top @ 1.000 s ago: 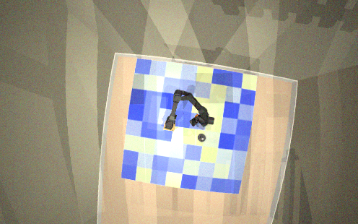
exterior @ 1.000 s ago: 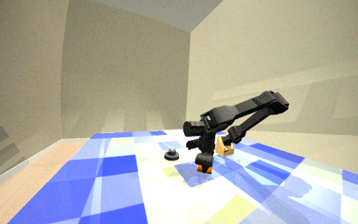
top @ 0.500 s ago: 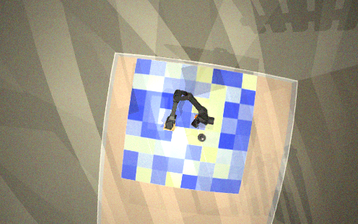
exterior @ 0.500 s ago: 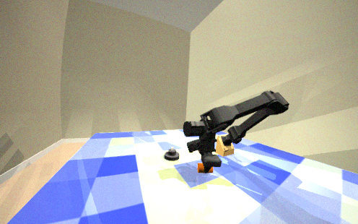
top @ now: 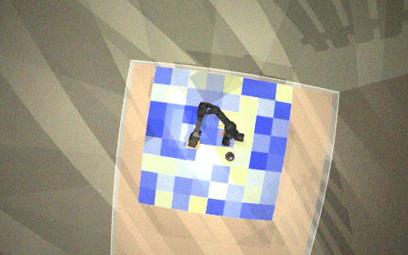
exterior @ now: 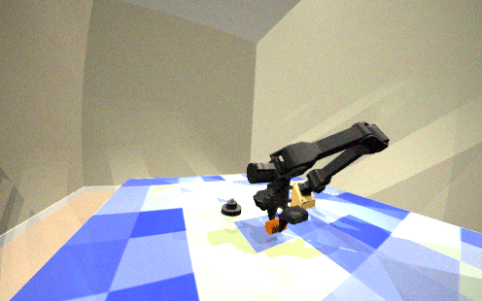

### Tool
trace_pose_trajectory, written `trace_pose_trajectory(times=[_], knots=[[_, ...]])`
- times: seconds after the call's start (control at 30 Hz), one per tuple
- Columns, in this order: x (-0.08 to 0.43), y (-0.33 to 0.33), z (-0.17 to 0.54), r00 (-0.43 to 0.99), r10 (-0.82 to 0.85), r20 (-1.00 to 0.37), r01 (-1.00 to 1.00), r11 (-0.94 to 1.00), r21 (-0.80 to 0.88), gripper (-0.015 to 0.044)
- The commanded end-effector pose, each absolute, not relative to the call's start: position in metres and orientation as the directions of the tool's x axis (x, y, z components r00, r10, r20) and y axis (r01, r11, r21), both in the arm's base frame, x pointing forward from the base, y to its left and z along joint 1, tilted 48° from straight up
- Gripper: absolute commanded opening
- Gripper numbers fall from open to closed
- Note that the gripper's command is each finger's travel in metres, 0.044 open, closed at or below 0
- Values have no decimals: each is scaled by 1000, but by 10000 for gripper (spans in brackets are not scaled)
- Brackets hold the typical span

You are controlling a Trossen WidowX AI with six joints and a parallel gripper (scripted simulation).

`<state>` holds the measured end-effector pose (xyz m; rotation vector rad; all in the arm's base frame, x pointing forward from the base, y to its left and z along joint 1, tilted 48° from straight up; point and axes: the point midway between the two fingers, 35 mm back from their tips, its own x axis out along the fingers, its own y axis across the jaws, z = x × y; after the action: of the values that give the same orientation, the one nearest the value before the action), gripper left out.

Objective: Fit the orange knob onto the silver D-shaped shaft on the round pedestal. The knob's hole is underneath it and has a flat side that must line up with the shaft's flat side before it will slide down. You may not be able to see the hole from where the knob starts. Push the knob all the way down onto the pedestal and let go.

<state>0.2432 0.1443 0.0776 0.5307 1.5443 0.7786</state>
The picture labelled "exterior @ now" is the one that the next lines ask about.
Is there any orange cylinder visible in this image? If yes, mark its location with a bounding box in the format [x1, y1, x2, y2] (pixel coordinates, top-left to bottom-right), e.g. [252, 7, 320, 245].
[265, 218, 288, 235]

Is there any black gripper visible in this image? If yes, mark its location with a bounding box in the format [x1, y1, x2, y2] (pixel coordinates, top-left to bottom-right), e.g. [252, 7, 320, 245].
[266, 182, 308, 233]

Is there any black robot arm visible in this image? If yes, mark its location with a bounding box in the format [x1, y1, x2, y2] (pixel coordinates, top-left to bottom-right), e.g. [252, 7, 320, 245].
[247, 121, 390, 211]

